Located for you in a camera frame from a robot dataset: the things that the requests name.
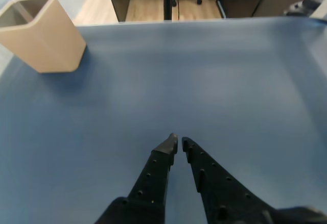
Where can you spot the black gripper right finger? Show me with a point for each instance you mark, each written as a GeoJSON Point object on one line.
{"type": "Point", "coordinates": [219, 198]}

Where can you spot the dark blue table mat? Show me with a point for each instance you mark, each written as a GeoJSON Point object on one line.
{"type": "Point", "coordinates": [178, 81]}

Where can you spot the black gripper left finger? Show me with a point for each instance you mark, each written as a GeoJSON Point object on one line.
{"type": "Point", "coordinates": [150, 183]}

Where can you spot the black tripod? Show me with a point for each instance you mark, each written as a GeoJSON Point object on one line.
{"type": "Point", "coordinates": [167, 4]}

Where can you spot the beige open box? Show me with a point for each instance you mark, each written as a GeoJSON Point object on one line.
{"type": "Point", "coordinates": [51, 45]}

